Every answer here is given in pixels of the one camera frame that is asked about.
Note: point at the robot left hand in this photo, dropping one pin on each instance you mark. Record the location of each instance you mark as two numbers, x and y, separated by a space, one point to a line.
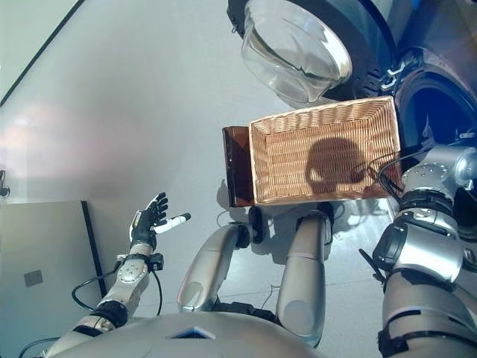
143 227

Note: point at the robot right silver arm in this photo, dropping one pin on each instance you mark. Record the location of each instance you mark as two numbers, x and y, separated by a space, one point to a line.
421 261

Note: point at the robot left silver arm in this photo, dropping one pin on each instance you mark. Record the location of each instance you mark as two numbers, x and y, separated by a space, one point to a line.
123 291

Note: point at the grey front-load washing machine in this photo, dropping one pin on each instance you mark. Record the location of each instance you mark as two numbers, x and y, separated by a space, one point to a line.
439 74

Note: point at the grey board black edge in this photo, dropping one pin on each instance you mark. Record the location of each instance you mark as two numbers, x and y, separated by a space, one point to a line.
44 246

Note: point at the dark brown wooden stool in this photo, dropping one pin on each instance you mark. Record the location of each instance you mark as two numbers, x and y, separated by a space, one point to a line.
238 168

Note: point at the robot grey torso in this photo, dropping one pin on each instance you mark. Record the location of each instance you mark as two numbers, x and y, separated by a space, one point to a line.
194 335

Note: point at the brown wicker laundry basket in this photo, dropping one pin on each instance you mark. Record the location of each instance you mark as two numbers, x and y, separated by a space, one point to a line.
283 156

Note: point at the robot right leg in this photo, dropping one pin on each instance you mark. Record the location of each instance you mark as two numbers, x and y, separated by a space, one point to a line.
302 276

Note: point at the round glass washer door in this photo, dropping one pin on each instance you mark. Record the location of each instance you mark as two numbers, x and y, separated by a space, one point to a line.
298 56

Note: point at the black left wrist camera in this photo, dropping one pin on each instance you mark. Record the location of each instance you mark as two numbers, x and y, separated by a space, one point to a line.
156 262

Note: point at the small black wall object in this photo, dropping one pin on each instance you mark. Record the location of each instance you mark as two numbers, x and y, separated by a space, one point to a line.
3 182

